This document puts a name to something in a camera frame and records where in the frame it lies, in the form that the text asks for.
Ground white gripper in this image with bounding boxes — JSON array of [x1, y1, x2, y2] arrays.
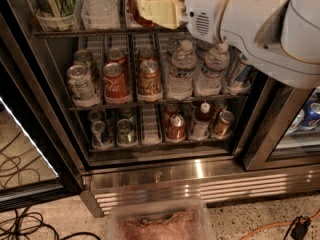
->
[[135, 0, 229, 43]]

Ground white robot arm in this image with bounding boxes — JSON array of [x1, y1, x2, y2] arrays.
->
[[135, 0, 320, 89]]

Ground orange can middle rear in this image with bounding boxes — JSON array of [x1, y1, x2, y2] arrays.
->
[[137, 47, 157, 63]]

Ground orange can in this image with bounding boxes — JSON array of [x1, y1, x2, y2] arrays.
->
[[137, 47, 157, 63], [139, 60, 162, 96]]

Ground red coke can middle rear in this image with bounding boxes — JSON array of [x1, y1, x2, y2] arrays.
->
[[106, 48, 128, 67]]

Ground red coke can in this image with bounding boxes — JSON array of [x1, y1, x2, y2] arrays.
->
[[103, 63, 130, 99], [106, 48, 128, 67]]

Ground clear water bottle top shelf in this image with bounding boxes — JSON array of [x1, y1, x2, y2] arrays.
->
[[81, 0, 120, 30]]

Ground orange can middle front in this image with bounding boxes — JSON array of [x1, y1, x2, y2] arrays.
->
[[139, 60, 162, 96]]

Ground red coke can middle front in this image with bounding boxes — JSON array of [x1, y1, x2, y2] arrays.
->
[[103, 63, 130, 99]]

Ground slim silver blue can front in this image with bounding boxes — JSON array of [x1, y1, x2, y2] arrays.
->
[[228, 53, 252, 88]]

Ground silver can middle shelf rear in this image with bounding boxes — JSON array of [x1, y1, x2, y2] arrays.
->
[[73, 49, 96, 72]]

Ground silver can shelf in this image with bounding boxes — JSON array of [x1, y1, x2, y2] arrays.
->
[[67, 64, 97, 101], [73, 49, 96, 72]]

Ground silver can middle shelf front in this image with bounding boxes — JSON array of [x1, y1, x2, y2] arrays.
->
[[67, 64, 97, 101]]

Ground red can bottom front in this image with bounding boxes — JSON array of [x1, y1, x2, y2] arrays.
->
[[167, 114, 186, 140]]

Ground copper can bottom right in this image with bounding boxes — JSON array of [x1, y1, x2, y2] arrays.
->
[[212, 111, 234, 136]]

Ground green can bottom front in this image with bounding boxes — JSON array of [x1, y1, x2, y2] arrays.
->
[[116, 119, 136, 144]]

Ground blue silver can bottom front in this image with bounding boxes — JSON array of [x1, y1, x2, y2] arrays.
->
[[91, 120, 111, 147]]

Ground blue pepsi can right fridge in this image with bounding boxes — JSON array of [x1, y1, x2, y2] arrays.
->
[[299, 101, 320, 130]]

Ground steel fridge base grille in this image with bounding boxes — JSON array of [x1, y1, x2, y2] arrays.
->
[[80, 158, 320, 218]]

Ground fridge door with light strip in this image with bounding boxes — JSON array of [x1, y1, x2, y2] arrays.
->
[[0, 17, 81, 212]]

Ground water bottle middle left front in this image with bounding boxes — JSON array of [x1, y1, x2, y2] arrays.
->
[[168, 40, 197, 100]]

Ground water bottle middle right front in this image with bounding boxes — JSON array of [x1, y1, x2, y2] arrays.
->
[[193, 43, 230, 96]]

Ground small white-capped bottle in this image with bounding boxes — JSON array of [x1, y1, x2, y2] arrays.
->
[[190, 102, 211, 140]]

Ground clear plastic bin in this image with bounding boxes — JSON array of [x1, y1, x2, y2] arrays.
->
[[106, 197, 214, 240]]

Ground black plug box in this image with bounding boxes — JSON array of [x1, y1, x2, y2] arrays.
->
[[290, 216, 311, 240]]

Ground middle wire shelf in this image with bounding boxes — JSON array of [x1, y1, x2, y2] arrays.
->
[[69, 94, 248, 112]]

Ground orange cable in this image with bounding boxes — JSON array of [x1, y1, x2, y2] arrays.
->
[[241, 209, 320, 240]]

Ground black cables on floor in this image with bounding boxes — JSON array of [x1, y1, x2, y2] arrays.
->
[[0, 206, 102, 240]]

